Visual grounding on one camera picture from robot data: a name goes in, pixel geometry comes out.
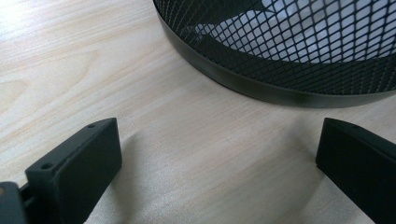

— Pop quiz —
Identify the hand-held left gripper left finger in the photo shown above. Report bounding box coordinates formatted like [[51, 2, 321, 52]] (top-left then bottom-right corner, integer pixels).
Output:
[[20, 117, 123, 224]]

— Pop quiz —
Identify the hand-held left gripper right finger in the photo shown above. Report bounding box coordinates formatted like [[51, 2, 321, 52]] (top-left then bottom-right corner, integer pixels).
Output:
[[315, 117, 396, 224]]

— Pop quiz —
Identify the black wire mesh basket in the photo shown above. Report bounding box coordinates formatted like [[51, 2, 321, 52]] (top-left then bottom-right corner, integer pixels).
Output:
[[152, 0, 396, 109]]

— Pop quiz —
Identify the white paper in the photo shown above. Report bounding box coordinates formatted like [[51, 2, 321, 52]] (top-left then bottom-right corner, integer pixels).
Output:
[[195, 0, 396, 64]]

